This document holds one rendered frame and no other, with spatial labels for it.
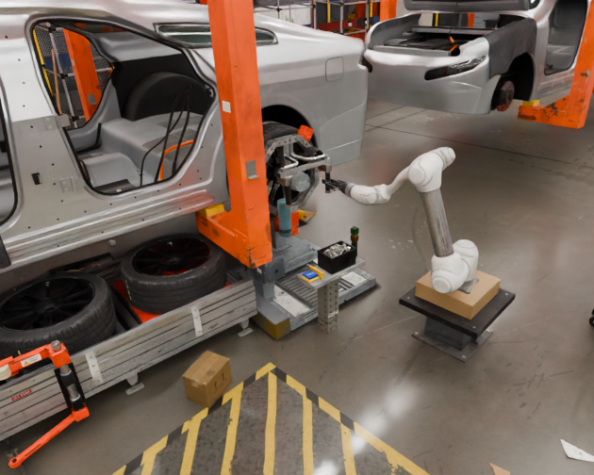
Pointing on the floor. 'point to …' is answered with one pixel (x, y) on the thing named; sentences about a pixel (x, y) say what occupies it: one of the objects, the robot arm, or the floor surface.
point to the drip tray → (84, 264)
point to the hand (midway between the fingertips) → (327, 181)
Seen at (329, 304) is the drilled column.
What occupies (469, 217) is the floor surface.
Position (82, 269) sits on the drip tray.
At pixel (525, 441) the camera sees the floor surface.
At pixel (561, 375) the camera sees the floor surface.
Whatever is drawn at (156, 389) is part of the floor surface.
